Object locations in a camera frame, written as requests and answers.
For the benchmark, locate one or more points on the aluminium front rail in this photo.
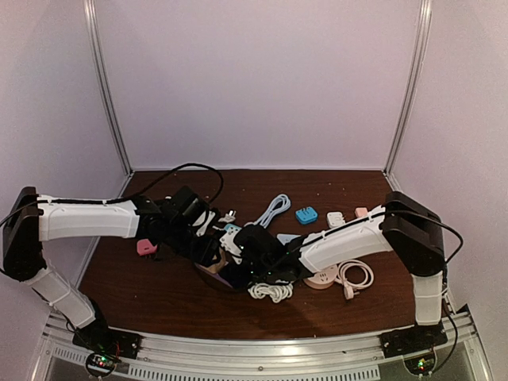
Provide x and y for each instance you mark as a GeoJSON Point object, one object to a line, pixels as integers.
{"type": "Point", "coordinates": [350, 357]}

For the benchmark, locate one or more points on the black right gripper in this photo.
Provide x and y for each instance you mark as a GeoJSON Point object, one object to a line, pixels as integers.
{"type": "Point", "coordinates": [232, 276]}

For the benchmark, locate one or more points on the teal power strip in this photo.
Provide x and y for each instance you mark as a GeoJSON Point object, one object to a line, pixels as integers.
{"type": "Point", "coordinates": [232, 228]}

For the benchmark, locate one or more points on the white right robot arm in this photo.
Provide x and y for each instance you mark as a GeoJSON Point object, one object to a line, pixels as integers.
{"type": "Point", "coordinates": [400, 225]}

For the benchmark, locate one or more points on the small pink charger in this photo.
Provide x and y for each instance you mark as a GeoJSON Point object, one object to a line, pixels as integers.
{"type": "Point", "coordinates": [361, 212]}

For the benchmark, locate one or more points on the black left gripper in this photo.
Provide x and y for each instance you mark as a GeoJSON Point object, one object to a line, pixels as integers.
{"type": "Point", "coordinates": [205, 255]}

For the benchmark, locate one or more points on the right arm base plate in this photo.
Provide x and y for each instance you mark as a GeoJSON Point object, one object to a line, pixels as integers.
{"type": "Point", "coordinates": [417, 338]}

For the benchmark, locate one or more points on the blue plug adapter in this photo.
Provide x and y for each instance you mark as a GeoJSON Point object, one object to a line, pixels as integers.
{"type": "Point", "coordinates": [306, 215]}

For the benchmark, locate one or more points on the beige cube socket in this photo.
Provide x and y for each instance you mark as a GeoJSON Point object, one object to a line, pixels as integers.
{"type": "Point", "coordinates": [221, 263]}

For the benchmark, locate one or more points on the purple power strip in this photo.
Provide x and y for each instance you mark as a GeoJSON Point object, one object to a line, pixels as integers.
{"type": "Point", "coordinates": [213, 277]}

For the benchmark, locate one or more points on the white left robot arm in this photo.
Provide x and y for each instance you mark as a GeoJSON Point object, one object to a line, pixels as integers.
{"type": "Point", "coordinates": [37, 218]}

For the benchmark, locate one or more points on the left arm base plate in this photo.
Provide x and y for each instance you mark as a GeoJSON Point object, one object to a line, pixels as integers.
{"type": "Point", "coordinates": [99, 337]}

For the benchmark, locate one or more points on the grey-blue power strip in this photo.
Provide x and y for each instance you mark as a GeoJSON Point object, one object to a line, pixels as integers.
{"type": "Point", "coordinates": [286, 238]}

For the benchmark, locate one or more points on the white plug adapter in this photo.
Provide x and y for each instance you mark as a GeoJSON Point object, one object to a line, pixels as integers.
{"type": "Point", "coordinates": [335, 219]}

